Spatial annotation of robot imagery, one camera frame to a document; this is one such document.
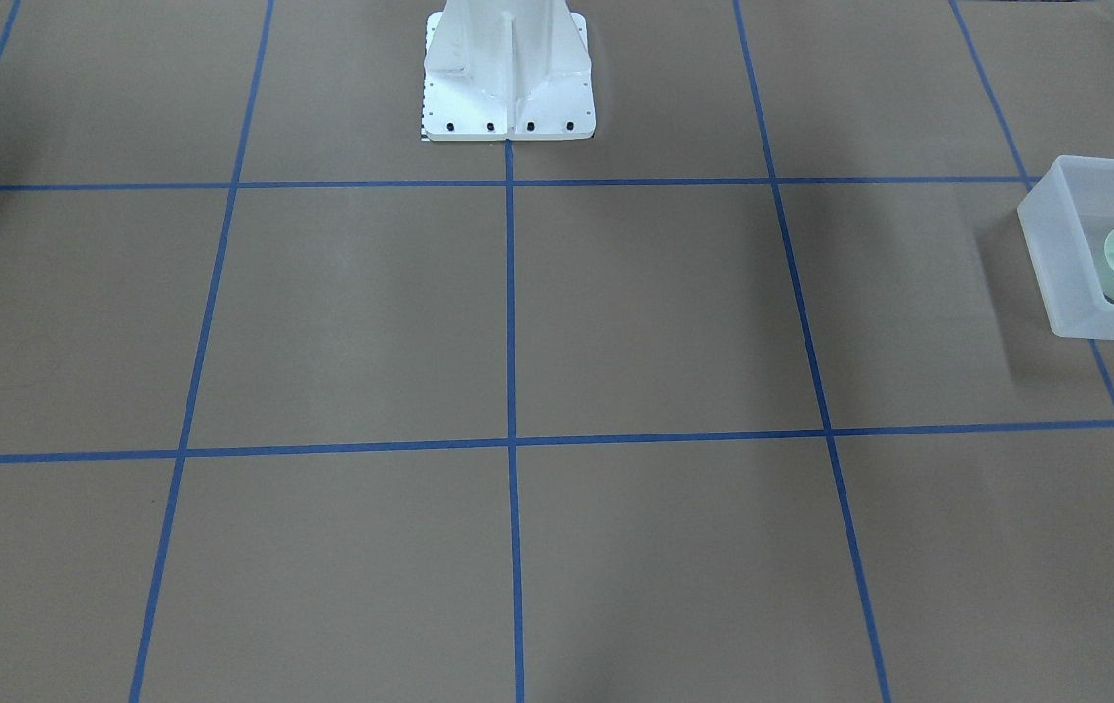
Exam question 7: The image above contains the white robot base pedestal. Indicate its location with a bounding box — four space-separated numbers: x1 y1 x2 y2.
420 1 597 141

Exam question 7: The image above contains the translucent white plastic bin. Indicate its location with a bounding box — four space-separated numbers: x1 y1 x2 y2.
1017 155 1114 340

